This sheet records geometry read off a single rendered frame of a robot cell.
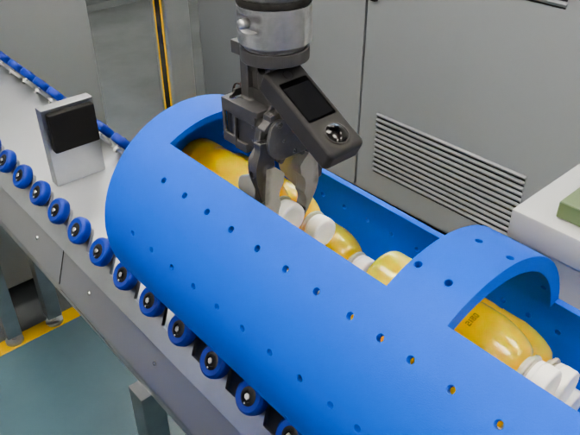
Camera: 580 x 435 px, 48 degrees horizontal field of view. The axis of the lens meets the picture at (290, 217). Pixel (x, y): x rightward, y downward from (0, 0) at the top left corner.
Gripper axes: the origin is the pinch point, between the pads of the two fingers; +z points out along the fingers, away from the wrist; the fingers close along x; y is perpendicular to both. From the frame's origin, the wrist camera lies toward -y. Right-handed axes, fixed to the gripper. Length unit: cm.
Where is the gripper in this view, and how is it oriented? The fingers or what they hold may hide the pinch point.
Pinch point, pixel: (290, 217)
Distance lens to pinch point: 76.2
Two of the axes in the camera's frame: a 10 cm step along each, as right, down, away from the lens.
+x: -7.5, 3.7, -5.4
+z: 0.1, 8.3, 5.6
